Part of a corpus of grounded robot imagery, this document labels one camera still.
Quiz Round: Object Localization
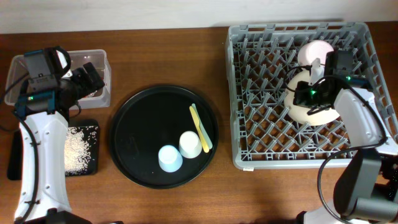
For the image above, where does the pink bowl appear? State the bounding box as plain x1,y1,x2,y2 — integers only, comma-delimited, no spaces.
297,40,334,65

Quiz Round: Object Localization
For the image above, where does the beige plate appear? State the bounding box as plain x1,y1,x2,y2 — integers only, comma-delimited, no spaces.
284,70,340,126

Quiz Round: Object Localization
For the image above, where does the pile of rice grains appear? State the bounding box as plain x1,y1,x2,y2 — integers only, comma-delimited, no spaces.
64,126,99,176

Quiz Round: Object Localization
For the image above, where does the light blue cup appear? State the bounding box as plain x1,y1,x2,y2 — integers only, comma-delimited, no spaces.
158,145,183,172

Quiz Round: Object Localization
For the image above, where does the white cup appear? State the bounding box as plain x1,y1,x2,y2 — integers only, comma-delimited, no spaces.
178,131,202,159

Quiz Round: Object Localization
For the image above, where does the yellow plastic utensil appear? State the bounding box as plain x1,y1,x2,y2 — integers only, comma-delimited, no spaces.
189,105,210,153

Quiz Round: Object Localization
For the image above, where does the pale green plastic utensil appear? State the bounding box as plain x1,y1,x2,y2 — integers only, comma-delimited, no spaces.
192,103,213,149

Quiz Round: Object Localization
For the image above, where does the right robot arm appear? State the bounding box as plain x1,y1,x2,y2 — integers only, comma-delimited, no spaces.
292,50,397,223

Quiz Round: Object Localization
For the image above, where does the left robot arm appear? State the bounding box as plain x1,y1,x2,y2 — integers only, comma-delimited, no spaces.
12,46,104,223

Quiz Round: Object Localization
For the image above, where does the grey dishwasher rack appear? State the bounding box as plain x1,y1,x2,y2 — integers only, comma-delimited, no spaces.
225,22,397,171

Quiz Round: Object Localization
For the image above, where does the clear plastic bin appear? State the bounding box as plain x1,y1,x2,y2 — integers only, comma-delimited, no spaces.
3,49,111,109

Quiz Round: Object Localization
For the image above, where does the black rectangular tray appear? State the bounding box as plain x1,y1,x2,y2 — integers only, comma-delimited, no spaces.
7,119,100,180

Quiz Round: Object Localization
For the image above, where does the round black serving tray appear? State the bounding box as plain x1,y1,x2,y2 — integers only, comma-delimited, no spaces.
109,85,219,189

